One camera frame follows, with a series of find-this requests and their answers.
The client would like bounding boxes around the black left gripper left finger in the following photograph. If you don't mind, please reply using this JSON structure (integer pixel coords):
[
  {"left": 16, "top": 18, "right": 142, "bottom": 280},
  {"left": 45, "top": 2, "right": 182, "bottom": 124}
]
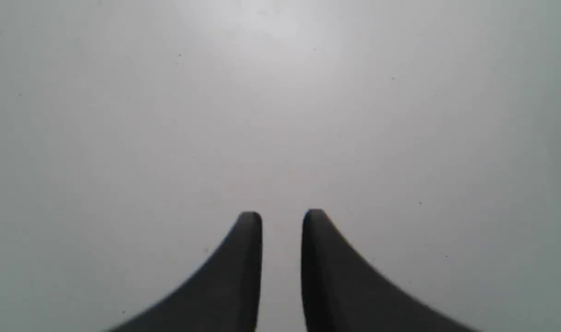
[{"left": 113, "top": 212, "right": 263, "bottom": 332}]

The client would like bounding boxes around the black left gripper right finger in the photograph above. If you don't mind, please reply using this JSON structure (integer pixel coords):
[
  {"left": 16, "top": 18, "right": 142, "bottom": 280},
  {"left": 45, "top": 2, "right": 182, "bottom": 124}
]
[{"left": 301, "top": 209, "right": 471, "bottom": 332}]

